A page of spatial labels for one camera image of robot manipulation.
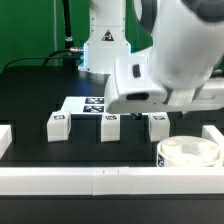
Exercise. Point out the white barrier wall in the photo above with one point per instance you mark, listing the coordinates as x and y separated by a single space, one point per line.
5 138
111 181
211 133

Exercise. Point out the white right barrier wall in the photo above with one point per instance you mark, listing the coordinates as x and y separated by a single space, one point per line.
211 133

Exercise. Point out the white left barrier wall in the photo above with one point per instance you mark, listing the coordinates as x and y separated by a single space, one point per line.
5 138

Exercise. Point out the white marker base plate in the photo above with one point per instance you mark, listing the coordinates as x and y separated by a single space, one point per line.
83 105

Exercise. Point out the white front barrier wall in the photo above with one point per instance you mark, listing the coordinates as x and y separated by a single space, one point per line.
111 181

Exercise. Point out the black vertical cable post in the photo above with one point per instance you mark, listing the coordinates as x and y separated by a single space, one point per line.
67 61

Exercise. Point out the round white stool seat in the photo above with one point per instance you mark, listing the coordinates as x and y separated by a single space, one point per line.
188 151

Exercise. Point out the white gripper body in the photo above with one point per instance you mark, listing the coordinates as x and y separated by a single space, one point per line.
130 89

